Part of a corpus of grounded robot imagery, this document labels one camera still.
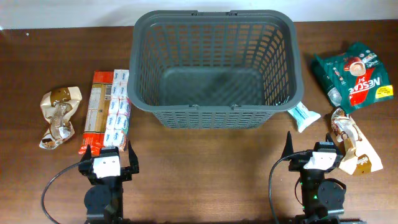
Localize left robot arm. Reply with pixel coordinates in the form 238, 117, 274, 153
78, 144, 139, 224

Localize right black cable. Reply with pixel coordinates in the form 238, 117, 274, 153
268, 151, 312, 224

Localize green Nescafe coffee bag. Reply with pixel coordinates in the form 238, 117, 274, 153
310, 42, 394, 114

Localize orange San Remo spaghetti pack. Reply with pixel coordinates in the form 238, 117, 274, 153
78, 71, 114, 156

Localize light blue wet wipes pack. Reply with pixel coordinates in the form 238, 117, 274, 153
288, 102, 321, 133

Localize beige Dolce Gusto snack bag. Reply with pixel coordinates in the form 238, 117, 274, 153
331, 108, 383, 175

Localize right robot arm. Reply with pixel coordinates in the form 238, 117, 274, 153
281, 133, 363, 224

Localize grey plastic basket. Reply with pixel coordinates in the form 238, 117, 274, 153
127, 10, 304, 129

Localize left black cable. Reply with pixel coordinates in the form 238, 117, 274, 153
41, 160, 91, 224

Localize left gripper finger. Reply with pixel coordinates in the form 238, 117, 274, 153
81, 144, 91, 162
128, 141, 139, 170

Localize black cable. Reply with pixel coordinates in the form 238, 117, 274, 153
41, 160, 91, 224
268, 151, 312, 224

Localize beige brown snack bag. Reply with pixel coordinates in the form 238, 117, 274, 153
39, 86, 82, 150

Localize Kleenex tissue multipack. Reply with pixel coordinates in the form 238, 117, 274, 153
103, 69, 131, 151

